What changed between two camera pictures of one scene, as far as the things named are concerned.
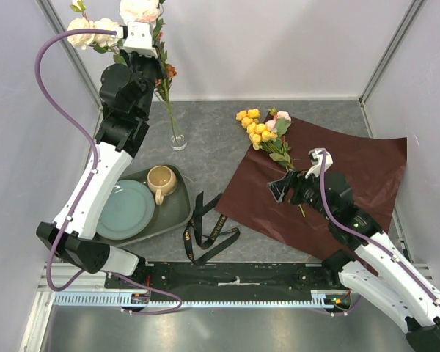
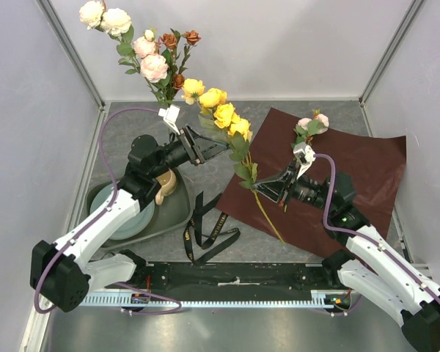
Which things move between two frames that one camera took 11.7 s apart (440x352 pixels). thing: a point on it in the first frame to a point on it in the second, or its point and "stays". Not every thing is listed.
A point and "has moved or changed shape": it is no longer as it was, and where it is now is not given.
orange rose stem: [168, 72] to [180, 45]
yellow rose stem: [261, 136] to [213, 104]
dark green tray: [175, 212] stays
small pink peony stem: [279, 122] to [306, 128]
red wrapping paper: [371, 163] stays
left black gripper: [154, 61] to [188, 138]
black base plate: [238, 276] stays
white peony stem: [101, 43] has moved or changed shape
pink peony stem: [146, 11] has moved or changed shape
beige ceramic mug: [161, 180] stays
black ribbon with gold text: [202, 247] stays
